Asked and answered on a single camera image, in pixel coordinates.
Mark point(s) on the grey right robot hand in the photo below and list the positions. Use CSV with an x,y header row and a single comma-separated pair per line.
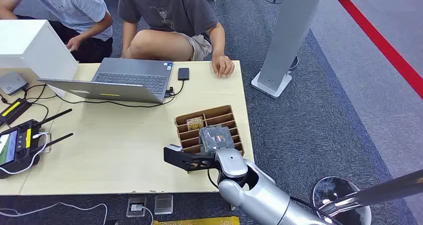
x,y
216,138

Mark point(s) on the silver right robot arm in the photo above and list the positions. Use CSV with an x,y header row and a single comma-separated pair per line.
x,y
264,197

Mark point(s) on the person's left forearm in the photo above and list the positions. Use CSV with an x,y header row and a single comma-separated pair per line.
x,y
218,40

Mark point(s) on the brown slotted card holder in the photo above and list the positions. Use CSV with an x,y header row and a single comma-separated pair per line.
x,y
216,116

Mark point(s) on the brown printed card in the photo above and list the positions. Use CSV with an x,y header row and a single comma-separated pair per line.
x,y
194,123

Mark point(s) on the person's left hand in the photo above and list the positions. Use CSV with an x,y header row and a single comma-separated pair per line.
x,y
74,43
223,65

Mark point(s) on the person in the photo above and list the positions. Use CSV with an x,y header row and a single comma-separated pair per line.
x,y
71,8
168,15

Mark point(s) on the black external drive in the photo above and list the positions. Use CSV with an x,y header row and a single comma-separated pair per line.
x,y
183,74

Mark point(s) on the grey floor socket cover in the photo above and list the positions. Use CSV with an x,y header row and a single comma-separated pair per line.
x,y
163,204

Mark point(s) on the yellow flat strip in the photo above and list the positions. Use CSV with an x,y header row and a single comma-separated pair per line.
x,y
198,221

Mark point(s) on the grey open laptop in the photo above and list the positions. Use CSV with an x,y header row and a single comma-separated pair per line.
x,y
132,79

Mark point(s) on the floor power socket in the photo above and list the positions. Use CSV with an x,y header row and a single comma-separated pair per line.
x,y
136,206

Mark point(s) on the silver pillar stand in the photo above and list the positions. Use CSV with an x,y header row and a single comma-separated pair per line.
x,y
287,35

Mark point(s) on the chrome stanchion with round base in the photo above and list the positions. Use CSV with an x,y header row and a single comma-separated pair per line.
x,y
343,197

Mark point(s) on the red barrier belt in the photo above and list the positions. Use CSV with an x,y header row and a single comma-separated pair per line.
x,y
380,41

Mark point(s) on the black remote controller with screen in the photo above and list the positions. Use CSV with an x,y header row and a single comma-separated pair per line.
x,y
18,147

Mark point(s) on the black device with yellow label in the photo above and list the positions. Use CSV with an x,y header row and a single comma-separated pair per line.
x,y
15,109

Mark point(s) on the white box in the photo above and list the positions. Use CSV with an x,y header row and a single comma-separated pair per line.
x,y
29,48

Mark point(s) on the small grey flat device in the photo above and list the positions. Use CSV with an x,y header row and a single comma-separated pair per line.
x,y
11,83

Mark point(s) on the silver metal clip bracket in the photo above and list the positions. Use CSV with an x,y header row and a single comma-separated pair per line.
x,y
46,144

